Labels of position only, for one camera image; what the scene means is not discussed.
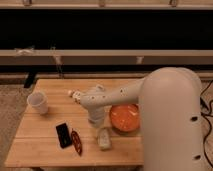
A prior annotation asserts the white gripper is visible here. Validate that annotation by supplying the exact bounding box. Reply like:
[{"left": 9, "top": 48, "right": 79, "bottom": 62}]
[{"left": 88, "top": 108, "right": 106, "bottom": 128}]

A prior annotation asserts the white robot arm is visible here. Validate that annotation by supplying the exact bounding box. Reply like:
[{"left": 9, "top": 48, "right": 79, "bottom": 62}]
[{"left": 80, "top": 67, "right": 205, "bottom": 171}]

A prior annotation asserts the orange bowl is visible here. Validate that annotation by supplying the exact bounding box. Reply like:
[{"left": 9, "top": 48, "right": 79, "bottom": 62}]
[{"left": 109, "top": 104, "right": 140, "bottom": 132}]

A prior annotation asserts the white plastic bottle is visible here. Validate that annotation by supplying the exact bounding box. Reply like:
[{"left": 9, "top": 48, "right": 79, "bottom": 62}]
[{"left": 68, "top": 90, "right": 82, "bottom": 103}]

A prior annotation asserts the black smartphone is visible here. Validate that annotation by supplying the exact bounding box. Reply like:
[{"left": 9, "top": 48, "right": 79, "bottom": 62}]
[{"left": 56, "top": 123, "right": 72, "bottom": 149}]

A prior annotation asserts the white paper cup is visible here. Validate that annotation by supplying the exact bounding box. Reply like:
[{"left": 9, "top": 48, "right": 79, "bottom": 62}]
[{"left": 27, "top": 91, "right": 48, "bottom": 115}]

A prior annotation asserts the black cable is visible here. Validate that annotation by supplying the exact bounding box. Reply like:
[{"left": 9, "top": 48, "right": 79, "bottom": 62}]
[{"left": 199, "top": 79, "right": 213, "bottom": 168}]

